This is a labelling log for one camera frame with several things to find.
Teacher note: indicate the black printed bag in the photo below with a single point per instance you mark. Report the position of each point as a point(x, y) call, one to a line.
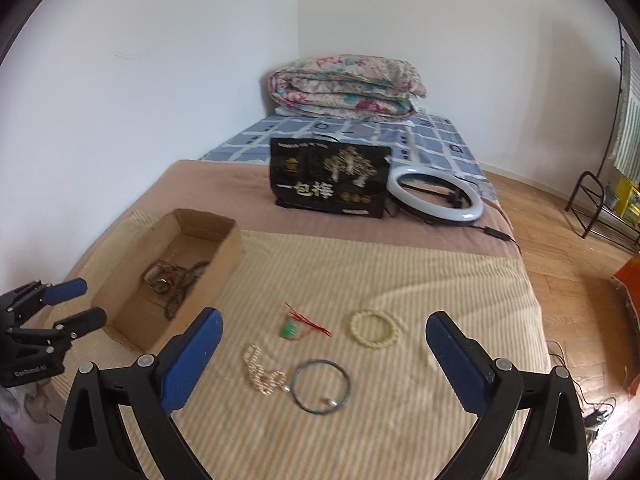
point(320, 180)

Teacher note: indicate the yellow box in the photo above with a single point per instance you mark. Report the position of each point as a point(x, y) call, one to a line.
point(627, 200)

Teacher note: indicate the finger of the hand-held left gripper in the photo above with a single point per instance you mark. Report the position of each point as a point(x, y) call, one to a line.
point(82, 321)
point(65, 291)

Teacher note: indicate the white pillow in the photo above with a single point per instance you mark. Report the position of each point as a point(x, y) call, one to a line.
point(281, 110)

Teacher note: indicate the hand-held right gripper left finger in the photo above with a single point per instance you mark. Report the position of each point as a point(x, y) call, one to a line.
point(192, 360)

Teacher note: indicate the blue checkered bed sheet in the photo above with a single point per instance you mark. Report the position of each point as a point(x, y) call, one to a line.
point(250, 140)

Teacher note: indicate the brown blanket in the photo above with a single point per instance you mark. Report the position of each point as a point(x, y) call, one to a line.
point(210, 185)

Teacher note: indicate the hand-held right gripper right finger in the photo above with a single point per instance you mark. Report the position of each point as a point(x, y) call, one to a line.
point(455, 355)

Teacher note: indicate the black metal shoe rack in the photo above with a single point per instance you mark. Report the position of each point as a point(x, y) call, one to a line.
point(582, 210)

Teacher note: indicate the cardboard box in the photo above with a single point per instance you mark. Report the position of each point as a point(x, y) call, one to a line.
point(220, 255)

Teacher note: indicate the orange patterned box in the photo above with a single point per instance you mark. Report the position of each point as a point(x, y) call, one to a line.
point(629, 280)

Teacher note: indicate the dark thin bangle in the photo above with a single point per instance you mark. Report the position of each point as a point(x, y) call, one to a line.
point(293, 385)

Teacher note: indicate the yellow striped cloth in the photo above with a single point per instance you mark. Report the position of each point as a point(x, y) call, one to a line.
point(400, 270)

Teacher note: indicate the folded floral quilt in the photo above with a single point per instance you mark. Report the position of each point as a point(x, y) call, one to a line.
point(345, 85)

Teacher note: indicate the striped hanging towel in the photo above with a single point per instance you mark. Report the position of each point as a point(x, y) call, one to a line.
point(630, 125)

